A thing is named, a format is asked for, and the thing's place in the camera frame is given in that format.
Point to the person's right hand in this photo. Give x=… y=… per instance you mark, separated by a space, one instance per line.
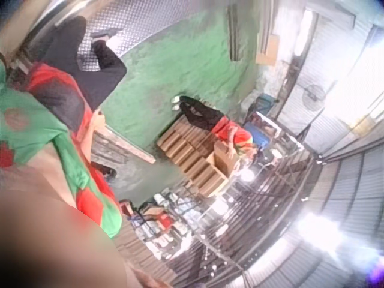
x=97 y=120

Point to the wooden pallet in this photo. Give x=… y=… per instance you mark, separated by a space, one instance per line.
x=120 y=147

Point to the person's legs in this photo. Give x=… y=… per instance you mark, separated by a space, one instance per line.
x=102 y=72

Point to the stack of flat cardboard boxes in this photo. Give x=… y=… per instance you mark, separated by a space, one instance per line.
x=187 y=150

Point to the open cardboard box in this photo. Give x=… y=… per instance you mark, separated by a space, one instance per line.
x=222 y=163

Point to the colourful printed carton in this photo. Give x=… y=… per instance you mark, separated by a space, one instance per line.
x=261 y=124

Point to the blue crate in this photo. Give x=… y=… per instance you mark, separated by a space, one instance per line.
x=265 y=102

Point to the cardboard sheet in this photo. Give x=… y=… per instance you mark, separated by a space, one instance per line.
x=268 y=52

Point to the black standing fan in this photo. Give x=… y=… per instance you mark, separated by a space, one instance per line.
x=313 y=96

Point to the grey wall conduit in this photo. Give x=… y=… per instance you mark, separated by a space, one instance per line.
x=234 y=33

